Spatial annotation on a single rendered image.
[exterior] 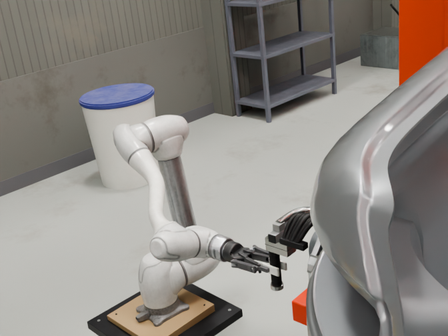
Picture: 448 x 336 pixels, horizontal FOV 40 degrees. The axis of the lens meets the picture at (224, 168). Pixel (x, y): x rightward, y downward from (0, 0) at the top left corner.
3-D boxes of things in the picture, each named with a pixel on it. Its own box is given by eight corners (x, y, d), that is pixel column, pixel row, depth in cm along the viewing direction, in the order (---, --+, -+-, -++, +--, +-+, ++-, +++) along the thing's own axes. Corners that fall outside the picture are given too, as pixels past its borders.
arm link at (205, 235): (223, 259, 227) (199, 263, 217) (193, 248, 237) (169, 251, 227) (227, 231, 226) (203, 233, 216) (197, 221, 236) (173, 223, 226)
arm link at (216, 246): (209, 263, 221) (222, 267, 217) (207, 241, 218) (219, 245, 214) (226, 251, 227) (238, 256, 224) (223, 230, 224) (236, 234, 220)
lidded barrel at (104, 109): (138, 159, 549) (124, 79, 522) (181, 172, 509) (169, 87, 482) (81, 182, 513) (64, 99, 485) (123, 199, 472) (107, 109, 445)
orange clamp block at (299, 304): (331, 313, 182) (314, 329, 176) (309, 305, 187) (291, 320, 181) (330, 293, 179) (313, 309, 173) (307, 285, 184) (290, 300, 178)
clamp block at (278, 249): (287, 258, 197) (287, 243, 195) (265, 251, 202) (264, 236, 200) (297, 251, 200) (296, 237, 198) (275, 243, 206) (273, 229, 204)
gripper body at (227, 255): (237, 254, 223) (257, 261, 217) (221, 265, 218) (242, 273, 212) (235, 236, 220) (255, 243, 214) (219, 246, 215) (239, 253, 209)
